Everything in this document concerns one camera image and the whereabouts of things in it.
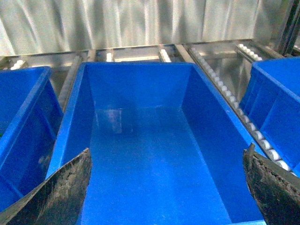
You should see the long white roller track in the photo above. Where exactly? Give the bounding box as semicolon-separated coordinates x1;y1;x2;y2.
189;47;294;174

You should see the metal rack frame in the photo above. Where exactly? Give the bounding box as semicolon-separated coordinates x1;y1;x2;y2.
0;38;300;113

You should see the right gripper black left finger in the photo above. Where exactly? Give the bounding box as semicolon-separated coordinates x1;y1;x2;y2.
0;148;91;225

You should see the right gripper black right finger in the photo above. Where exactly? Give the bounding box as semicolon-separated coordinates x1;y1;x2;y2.
243;143;300;225

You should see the empty middle blue bin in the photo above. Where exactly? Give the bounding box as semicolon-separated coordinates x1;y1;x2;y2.
48;62;263;225

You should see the right blue bin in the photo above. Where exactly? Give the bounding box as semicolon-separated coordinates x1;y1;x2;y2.
240;57;300;175

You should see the left blue bin with buttons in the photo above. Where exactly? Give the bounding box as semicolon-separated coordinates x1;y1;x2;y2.
0;67;63;210

